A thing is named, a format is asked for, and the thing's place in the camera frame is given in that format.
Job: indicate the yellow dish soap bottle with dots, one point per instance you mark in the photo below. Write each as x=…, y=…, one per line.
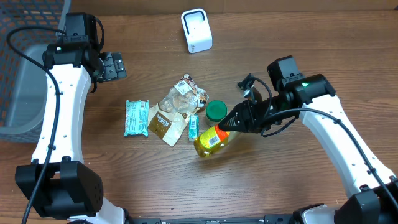
x=213, y=140

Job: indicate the small Kleenex tissue pack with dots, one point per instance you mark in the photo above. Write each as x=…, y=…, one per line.
x=193, y=129

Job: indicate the green lid Knorr jar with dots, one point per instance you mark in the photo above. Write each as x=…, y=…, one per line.
x=216, y=110

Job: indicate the white barcode scanner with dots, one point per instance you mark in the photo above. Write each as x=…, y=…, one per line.
x=197, y=30

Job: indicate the teal wet wipes pack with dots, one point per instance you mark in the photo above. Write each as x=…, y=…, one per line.
x=136, y=121

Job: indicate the brown Panfree bread bag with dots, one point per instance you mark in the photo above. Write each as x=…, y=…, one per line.
x=170, y=116

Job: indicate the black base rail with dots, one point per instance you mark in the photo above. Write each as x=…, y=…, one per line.
x=205, y=221

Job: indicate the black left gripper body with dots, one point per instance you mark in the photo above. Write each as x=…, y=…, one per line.
x=112, y=69

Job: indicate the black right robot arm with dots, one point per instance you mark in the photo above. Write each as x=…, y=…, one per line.
x=371, y=187

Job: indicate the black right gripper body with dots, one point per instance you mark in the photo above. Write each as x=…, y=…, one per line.
x=260, y=111

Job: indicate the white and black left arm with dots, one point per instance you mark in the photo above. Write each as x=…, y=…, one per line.
x=57, y=183

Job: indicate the grey plastic mesh basket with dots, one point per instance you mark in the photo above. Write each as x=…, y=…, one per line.
x=23, y=84

